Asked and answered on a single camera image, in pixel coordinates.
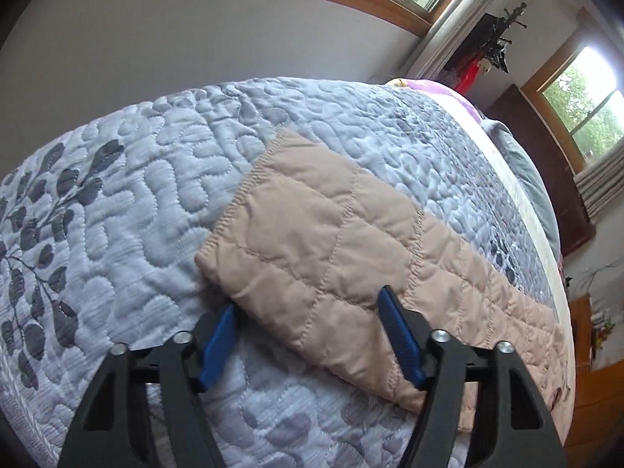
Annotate orange wooden cabinet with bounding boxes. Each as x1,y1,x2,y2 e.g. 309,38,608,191
560,295,624,449

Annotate dry twig branches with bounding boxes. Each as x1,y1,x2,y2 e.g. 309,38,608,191
564,261,612,296

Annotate dark wooden headboard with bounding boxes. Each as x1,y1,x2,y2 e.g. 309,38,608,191
487,84,598,257

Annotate cream bed sheet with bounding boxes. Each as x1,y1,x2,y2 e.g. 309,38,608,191
439,95,572,325

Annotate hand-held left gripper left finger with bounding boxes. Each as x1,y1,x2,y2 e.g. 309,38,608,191
57,302,239,468

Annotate pale grey curtain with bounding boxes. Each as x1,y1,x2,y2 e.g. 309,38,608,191
400,0,498,83

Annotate striped beige curtain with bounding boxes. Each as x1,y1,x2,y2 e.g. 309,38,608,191
574,139,624,225

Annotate group of small bottles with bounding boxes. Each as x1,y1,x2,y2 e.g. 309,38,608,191
587,297,616,354

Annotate grey leaf-patterned bed quilt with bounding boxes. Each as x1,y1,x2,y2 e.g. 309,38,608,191
0,76,561,468

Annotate small wooden-framed window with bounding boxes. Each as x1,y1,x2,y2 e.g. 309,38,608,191
521,34,624,174

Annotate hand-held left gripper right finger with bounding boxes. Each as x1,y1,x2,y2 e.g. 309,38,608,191
378,285,569,468

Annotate red hanging garment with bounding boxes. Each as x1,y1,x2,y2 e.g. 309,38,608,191
453,56,491,94

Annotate grey pillow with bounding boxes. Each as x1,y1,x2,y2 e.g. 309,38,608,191
480,118,561,254

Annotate beige quilted jacket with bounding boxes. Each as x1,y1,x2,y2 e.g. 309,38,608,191
194,128,576,432

